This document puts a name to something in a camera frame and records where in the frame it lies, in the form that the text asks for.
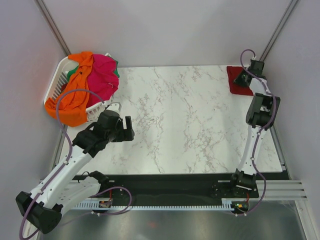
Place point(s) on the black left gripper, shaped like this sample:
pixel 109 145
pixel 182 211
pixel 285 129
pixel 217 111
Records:
pixel 126 134

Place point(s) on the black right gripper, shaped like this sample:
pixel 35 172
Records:
pixel 237 80

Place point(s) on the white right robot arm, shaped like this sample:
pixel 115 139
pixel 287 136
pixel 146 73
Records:
pixel 260 118

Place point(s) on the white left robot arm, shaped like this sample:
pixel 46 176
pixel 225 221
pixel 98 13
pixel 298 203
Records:
pixel 46 204

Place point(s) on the pink t shirt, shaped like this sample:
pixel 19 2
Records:
pixel 104 78

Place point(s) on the orange t shirt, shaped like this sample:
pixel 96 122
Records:
pixel 72 107

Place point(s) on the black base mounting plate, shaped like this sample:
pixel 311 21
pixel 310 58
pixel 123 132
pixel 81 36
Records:
pixel 167 189

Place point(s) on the green t shirt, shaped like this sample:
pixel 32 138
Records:
pixel 71 72

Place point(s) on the white plastic laundry basket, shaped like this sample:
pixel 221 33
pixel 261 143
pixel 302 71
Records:
pixel 95 80

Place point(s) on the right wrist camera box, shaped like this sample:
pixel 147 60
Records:
pixel 256 67

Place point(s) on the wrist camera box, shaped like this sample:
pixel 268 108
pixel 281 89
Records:
pixel 115 107
pixel 256 67

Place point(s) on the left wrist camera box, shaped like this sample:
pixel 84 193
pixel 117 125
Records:
pixel 115 107

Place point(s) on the right vertical aluminium post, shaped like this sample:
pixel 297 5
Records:
pixel 279 28

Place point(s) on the vertical aluminium post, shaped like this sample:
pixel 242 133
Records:
pixel 279 28
pixel 44 10

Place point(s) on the aluminium frame rail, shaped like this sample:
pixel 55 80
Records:
pixel 284 190

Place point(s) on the white slotted cable duct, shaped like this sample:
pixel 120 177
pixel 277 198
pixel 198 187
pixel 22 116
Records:
pixel 99 205

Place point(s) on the left vertical aluminium post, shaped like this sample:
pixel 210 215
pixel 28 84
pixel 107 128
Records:
pixel 44 10

